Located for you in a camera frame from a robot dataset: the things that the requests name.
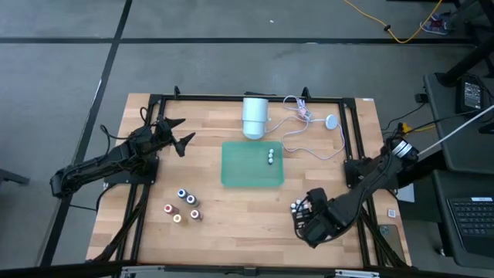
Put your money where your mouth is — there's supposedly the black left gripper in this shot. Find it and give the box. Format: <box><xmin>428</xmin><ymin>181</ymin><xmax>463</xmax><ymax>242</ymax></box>
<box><xmin>153</xmin><ymin>117</ymin><xmax>197</xmax><ymax>158</ymax></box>

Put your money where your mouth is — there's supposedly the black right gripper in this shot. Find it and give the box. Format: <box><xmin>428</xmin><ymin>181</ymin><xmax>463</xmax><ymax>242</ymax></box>
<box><xmin>296</xmin><ymin>202</ymin><xmax>340</xmax><ymax>248</ymax></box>

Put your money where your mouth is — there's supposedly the dark smartphone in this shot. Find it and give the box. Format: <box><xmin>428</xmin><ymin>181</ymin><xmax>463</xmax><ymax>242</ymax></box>
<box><xmin>380</xmin><ymin>224</ymin><xmax>406</xmax><ymax>263</ymax></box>

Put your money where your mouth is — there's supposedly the translucent green plastic tray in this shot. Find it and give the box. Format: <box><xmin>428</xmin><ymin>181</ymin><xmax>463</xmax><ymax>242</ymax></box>
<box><xmin>220</xmin><ymin>140</ymin><xmax>286</xmax><ymax>189</ymax></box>

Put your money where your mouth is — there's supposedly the white cylindrical spot lamp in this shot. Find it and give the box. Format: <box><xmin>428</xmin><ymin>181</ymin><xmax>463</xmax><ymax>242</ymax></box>
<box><xmin>241</xmin><ymin>97</ymin><xmax>271</xmax><ymax>141</ymax></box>

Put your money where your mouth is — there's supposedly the white paper sheet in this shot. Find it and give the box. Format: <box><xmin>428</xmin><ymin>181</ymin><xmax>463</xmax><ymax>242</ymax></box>
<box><xmin>396</xmin><ymin>183</ymin><xmax>416</xmax><ymax>204</ymax></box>

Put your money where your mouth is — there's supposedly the dark grey desk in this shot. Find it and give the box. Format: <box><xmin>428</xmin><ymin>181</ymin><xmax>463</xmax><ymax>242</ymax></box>
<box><xmin>422</xmin><ymin>71</ymin><xmax>494</xmax><ymax>271</ymax></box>

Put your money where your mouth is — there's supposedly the black laptop keyboard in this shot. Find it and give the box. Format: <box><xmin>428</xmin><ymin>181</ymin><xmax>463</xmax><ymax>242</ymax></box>
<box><xmin>446</xmin><ymin>195</ymin><xmax>494</xmax><ymax>258</ymax></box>

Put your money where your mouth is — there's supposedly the white pole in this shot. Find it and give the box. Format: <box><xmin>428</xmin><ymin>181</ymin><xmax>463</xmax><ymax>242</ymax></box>
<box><xmin>418</xmin><ymin>103</ymin><xmax>494</xmax><ymax>157</ymax></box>

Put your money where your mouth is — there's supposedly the grey furniture leg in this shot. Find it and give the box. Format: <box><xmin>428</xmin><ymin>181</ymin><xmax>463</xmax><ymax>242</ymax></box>
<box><xmin>0</xmin><ymin>168</ymin><xmax>30</xmax><ymax>186</ymax></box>

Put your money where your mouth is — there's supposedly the black crossbar with silver brackets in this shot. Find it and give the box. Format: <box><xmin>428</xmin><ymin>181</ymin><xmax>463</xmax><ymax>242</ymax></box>
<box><xmin>0</xmin><ymin>260</ymin><xmax>494</xmax><ymax>278</ymax></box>

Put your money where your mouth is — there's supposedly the black power supply brick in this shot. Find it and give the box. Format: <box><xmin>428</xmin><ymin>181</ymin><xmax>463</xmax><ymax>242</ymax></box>
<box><xmin>456</xmin><ymin>75</ymin><xmax>486</xmax><ymax>115</ymax></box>

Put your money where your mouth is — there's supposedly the black desk leg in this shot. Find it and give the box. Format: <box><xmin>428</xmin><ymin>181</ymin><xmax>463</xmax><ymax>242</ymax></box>
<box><xmin>435</xmin><ymin>34</ymin><xmax>494</xmax><ymax>88</ymax></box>

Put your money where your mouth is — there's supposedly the person's shoe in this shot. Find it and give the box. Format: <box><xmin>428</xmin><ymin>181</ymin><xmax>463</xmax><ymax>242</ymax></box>
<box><xmin>419</xmin><ymin>13</ymin><xmax>452</xmax><ymax>36</ymax></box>

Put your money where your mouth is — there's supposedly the black aluminium table frame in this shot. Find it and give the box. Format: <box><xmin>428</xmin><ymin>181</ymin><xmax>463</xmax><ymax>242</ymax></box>
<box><xmin>86</xmin><ymin>85</ymin><xmax>412</xmax><ymax>271</ymax></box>

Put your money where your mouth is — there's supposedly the white lamp cable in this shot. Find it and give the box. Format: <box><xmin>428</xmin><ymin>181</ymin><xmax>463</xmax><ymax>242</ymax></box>
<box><xmin>266</xmin><ymin>95</ymin><xmax>346</xmax><ymax>161</ymax></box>

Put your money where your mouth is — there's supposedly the yellow extension cable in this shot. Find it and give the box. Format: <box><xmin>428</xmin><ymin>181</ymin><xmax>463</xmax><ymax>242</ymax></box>
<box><xmin>342</xmin><ymin>0</ymin><xmax>445</xmax><ymax>45</ymax></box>

